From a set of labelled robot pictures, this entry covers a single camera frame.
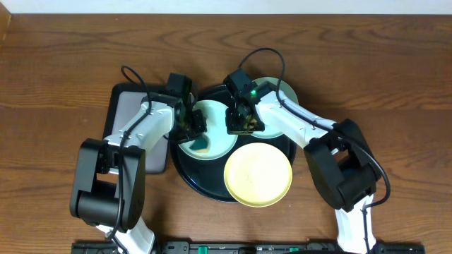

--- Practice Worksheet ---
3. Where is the green yellow sponge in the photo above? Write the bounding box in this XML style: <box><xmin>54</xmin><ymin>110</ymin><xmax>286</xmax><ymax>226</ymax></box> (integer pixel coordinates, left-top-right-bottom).
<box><xmin>189</xmin><ymin>135</ymin><xmax>210</xmax><ymax>153</ymax></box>

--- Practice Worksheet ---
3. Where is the light blue plate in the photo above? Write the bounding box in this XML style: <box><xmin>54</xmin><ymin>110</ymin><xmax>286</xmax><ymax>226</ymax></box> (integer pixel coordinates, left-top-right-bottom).
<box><xmin>179</xmin><ymin>99</ymin><xmax>238</xmax><ymax>160</ymax></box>

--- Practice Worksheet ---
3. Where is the yellow plate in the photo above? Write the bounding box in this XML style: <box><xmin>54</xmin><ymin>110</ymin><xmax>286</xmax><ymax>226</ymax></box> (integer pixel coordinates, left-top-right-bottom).
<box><xmin>223</xmin><ymin>143</ymin><xmax>292</xmax><ymax>208</ymax></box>

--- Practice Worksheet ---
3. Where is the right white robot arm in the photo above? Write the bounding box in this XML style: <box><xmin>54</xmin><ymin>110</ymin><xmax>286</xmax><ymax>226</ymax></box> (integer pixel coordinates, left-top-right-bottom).
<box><xmin>223</xmin><ymin>68</ymin><xmax>388</xmax><ymax>253</ymax></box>

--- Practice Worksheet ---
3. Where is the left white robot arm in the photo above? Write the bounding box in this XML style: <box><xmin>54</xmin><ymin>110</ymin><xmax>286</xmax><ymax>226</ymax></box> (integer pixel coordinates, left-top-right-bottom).
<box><xmin>70</xmin><ymin>73</ymin><xmax>207</xmax><ymax>253</ymax></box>

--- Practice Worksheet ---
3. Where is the grey rectangular tray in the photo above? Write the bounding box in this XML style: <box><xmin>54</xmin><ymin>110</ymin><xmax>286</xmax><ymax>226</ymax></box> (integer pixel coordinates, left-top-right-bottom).
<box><xmin>102</xmin><ymin>83</ymin><xmax>169</xmax><ymax>174</ymax></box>

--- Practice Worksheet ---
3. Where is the pale green plate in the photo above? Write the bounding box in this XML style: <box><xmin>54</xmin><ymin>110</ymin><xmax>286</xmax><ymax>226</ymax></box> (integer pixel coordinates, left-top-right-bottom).
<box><xmin>251</xmin><ymin>77</ymin><xmax>299</xmax><ymax>139</ymax></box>

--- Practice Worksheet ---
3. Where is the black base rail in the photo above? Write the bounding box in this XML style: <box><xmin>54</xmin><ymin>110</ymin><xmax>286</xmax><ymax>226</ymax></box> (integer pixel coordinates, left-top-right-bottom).
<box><xmin>71</xmin><ymin>241</ymin><xmax>425</xmax><ymax>254</ymax></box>

